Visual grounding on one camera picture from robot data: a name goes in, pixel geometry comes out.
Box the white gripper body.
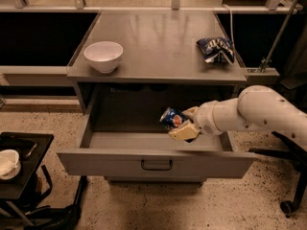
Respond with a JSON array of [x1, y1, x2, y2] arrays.
[[193, 101, 222, 135]]

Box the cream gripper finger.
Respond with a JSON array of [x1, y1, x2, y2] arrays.
[[168, 121, 200, 140], [183, 106, 199, 121]]

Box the blue pepsi can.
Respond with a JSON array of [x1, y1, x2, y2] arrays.
[[159, 107, 188, 130]]

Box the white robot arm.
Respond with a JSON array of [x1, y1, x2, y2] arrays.
[[169, 85, 307, 150]]

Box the open grey top drawer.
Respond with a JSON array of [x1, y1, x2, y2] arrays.
[[58, 114, 255, 182]]

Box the grey cabinet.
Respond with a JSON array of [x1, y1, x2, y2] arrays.
[[65, 9, 248, 187]]

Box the blue chip bag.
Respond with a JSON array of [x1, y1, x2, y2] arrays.
[[196, 37, 235, 64]]

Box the black office chair base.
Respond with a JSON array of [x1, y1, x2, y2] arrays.
[[248, 131, 307, 218]]

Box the white bowl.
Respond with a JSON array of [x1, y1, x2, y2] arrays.
[[83, 41, 124, 73]]

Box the black side table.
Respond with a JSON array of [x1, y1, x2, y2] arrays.
[[0, 132, 54, 218]]

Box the black bag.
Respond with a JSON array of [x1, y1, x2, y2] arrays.
[[24, 204, 82, 230]]

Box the white cup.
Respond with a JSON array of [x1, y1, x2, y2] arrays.
[[0, 149, 21, 180]]

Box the black drawer handle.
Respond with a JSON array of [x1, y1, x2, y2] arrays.
[[141, 160, 173, 172]]

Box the white cable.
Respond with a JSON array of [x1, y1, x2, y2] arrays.
[[221, 4, 237, 50]]

